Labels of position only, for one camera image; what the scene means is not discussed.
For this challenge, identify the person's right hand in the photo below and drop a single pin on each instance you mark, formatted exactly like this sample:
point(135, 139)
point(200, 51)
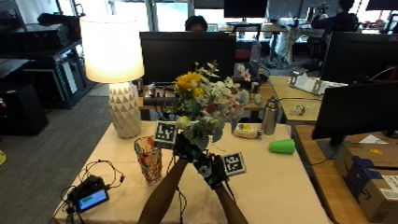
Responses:
point(212, 171)

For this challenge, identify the person's left hand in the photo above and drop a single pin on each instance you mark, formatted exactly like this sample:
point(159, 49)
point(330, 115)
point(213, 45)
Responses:
point(185, 148)

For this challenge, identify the mixed flower bouquet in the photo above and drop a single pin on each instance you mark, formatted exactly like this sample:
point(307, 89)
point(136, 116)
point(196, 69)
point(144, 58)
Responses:
point(207, 102)

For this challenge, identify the white marker cube left glove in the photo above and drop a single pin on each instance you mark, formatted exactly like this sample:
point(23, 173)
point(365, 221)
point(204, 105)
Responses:
point(165, 134)

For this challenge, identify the white marker cube glove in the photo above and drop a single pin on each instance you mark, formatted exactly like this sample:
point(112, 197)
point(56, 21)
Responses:
point(165, 134)
point(233, 164)

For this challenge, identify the white marker cube right glove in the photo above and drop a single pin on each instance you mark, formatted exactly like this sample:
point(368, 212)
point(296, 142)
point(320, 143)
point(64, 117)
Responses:
point(233, 164)

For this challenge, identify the patterned glass vase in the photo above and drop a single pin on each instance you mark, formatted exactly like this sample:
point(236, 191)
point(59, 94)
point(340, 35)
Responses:
point(148, 158)

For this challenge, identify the yellow and white packet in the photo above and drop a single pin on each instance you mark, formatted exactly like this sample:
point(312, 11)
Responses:
point(247, 131)

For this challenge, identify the green plastic cup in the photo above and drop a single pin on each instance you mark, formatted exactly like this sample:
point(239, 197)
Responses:
point(283, 146)

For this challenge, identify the steel water bottle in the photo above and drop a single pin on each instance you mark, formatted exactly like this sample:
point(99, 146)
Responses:
point(271, 115)

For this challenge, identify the black computer monitor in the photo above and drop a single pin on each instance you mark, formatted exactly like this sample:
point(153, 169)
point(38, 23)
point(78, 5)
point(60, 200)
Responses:
point(187, 56)
point(358, 57)

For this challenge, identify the small device with lit screen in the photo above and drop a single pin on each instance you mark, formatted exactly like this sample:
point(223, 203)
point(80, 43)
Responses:
point(90, 194)

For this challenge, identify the white table lamp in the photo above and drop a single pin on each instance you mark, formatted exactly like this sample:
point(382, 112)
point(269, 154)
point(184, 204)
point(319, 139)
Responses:
point(114, 68)

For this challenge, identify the large black monitor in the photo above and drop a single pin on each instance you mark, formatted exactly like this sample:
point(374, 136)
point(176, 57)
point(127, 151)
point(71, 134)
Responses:
point(356, 109)

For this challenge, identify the black box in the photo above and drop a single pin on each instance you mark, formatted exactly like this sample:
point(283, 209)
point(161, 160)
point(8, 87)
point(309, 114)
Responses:
point(20, 109)

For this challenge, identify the black shelf unit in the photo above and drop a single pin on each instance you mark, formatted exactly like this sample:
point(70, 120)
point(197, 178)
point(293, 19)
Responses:
point(46, 68)

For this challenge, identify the cardboard box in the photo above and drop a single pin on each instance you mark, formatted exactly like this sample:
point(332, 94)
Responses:
point(370, 180)

